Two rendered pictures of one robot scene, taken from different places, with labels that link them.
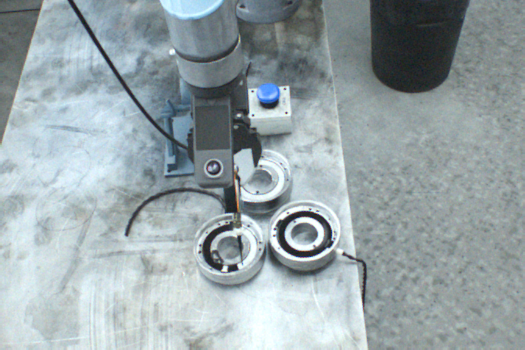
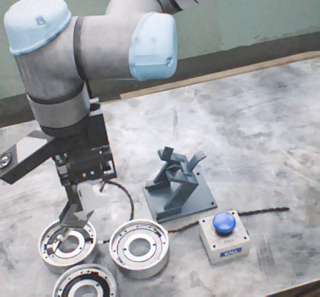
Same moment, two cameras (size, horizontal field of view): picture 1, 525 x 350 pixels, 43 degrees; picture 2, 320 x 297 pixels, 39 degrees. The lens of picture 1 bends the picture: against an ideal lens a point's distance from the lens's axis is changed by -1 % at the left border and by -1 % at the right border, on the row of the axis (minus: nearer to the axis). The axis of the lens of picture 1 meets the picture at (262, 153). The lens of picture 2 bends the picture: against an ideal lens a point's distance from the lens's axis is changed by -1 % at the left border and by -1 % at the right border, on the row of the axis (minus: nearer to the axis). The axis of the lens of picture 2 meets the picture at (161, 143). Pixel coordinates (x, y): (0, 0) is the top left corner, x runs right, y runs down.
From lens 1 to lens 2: 0.75 m
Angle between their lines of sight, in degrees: 49
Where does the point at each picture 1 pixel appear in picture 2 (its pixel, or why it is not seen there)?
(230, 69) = (40, 116)
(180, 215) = (108, 208)
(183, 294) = (38, 230)
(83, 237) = not seen: hidden behind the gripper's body
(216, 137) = (25, 149)
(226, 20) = (28, 73)
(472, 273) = not seen: outside the picture
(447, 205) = not seen: outside the picture
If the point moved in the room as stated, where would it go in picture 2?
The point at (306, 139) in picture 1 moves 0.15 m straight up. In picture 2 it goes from (208, 279) to (207, 227)
